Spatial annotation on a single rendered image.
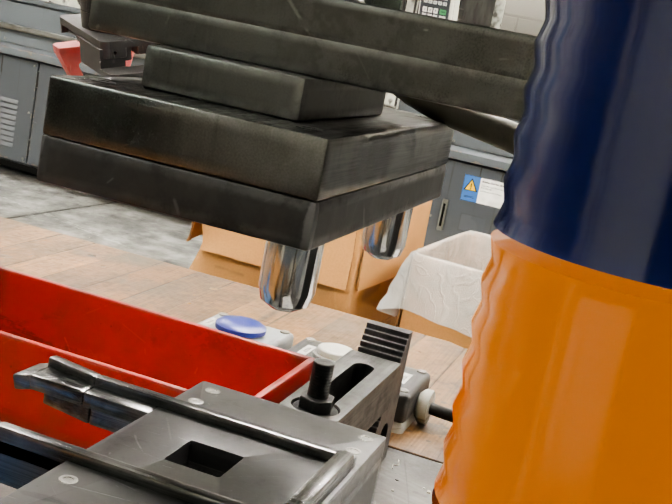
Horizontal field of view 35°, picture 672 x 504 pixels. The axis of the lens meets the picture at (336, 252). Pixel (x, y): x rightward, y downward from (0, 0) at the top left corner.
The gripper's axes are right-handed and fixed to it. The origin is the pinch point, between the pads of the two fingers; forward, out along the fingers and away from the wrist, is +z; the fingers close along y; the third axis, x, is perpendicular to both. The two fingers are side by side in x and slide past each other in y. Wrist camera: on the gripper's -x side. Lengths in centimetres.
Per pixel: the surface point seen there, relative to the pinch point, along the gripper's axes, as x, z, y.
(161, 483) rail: 17, -3, -49
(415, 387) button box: -10.9, 12.7, -27.7
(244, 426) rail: 11.2, -0.6, -44.0
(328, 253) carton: -100, 85, 130
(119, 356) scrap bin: 8.0, 9.5, -18.5
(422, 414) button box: -10.9, 14.4, -28.7
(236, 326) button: -2.0, 10.7, -16.5
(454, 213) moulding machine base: -263, 161, 282
